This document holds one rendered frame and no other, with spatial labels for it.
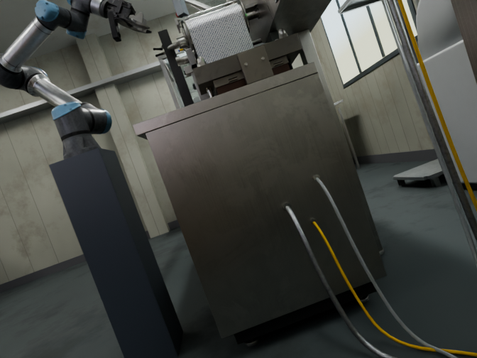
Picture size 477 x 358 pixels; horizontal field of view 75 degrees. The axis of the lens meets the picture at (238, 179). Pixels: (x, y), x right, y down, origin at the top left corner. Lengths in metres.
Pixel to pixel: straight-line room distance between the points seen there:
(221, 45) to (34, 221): 4.90
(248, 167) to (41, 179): 4.90
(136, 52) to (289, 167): 4.66
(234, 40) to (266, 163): 0.59
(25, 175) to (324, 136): 5.22
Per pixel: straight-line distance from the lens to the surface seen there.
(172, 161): 1.07
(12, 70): 1.71
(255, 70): 1.16
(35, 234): 5.88
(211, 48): 1.41
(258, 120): 1.08
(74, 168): 1.36
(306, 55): 1.60
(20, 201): 5.92
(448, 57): 2.20
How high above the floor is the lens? 0.66
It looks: 3 degrees down
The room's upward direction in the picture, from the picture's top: 20 degrees counter-clockwise
